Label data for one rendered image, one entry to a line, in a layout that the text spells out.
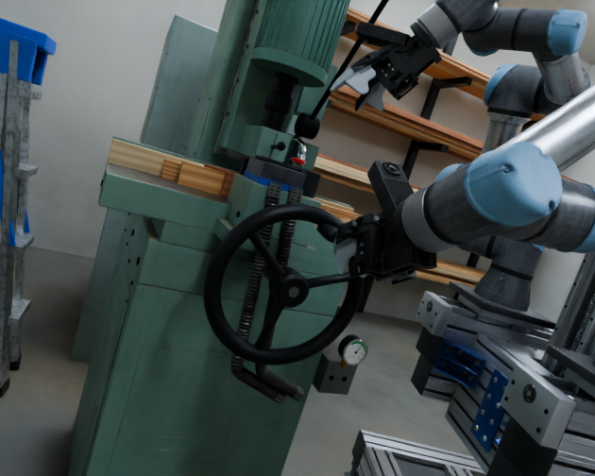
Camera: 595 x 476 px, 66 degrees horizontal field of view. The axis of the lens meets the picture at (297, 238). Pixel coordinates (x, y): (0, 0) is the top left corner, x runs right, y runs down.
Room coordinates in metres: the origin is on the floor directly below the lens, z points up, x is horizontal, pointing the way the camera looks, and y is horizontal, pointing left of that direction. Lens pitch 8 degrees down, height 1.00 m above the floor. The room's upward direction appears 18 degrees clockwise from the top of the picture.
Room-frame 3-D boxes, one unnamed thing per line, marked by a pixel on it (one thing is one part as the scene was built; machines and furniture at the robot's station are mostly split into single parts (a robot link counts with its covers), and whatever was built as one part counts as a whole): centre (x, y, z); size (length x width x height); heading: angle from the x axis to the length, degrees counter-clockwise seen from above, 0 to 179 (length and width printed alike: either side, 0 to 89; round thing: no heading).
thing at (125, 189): (0.96, 0.10, 0.87); 0.61 x 0.30 x 0.06; 115
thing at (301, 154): (1.24, 0.07, 1.02); 0.12 x 0.03 x 0.12; 25
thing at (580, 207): (0.52, -0.26, 1.04); 0.11 x 0.11 x 0.08; 23
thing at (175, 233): (1.02, 0.11, 0.82); 0.40 x 0.21 x 0.04; 115
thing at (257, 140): (1.09, 0.14, 1.03); 0.14 x 0.07 x 0.09; 25
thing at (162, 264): (1.18, 0.19, 0.76); 0.57 x 0.45 x 0.09; 25
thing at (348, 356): (0.99, -0.19, 0.65); 0.06 x 0.04 x 0.08; 115
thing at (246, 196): (0.89, 0.07, 0.91); 0.15 x 0.14 x 0.09; 115
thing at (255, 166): (0.89, 0.06, 0.99); 0.13 x 0.11 x 0.06; 115
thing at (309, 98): (1.33, 0.09, 1.22); 0.09 x 0.08 x 0.15; 25
